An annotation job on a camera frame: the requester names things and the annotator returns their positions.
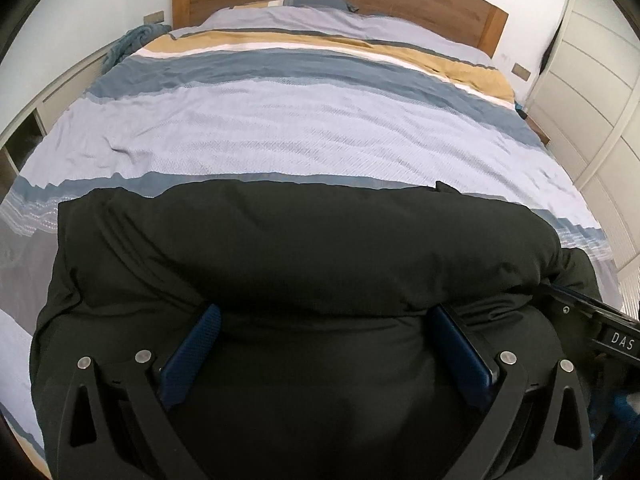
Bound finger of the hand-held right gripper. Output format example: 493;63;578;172
540;282;601;330

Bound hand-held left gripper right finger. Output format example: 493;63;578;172
431;305;596;480

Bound wooden nightstand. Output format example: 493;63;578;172
515;102;552;149

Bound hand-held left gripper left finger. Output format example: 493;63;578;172
47;303;223;480

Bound striped pillow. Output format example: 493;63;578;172
217;0;362;14

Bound striped duvet cover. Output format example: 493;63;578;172
0;9;626;466

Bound blue knitted blanket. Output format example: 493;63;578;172
100;22;174;79

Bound white wardrobe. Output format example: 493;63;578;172
525;0;640;322

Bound black puffer jacket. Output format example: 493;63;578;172
29;180;602;480

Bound white open shelf cabinet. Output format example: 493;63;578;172
0;40;122;192

